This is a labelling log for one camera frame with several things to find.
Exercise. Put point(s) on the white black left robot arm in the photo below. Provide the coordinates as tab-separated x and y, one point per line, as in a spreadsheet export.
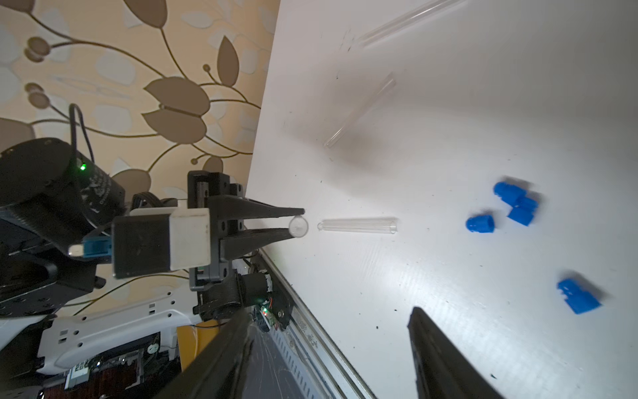
61	216

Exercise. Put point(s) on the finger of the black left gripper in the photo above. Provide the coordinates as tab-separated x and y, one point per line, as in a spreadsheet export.
233	207
243	242

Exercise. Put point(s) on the clear test tube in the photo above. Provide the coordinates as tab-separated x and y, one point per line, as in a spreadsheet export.
405	21
369	225
298	227
386	85

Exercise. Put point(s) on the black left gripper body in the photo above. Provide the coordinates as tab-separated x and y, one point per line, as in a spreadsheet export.
203	185

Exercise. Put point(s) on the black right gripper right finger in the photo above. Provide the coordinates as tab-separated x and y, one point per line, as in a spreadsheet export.
441	369

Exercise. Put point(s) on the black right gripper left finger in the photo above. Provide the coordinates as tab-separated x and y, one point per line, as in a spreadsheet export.
221	370

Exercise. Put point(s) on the blue stopper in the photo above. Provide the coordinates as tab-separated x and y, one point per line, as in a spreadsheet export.
483	224
509	193
524	211
579	300

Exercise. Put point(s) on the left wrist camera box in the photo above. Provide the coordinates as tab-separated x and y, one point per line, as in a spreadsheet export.
160	240

